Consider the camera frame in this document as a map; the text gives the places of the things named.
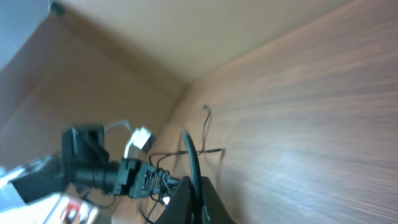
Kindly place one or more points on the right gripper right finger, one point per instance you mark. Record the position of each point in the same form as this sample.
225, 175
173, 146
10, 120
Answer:
213, 209

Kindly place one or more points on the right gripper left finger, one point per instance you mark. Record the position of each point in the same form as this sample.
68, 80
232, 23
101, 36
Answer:
179, 209

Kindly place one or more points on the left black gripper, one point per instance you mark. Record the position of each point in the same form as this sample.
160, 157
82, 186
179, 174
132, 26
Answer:
138, 179

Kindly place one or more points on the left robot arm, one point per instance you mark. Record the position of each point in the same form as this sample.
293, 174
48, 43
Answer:
85, 163

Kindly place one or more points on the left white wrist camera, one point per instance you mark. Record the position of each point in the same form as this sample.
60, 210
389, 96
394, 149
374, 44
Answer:
141, 141

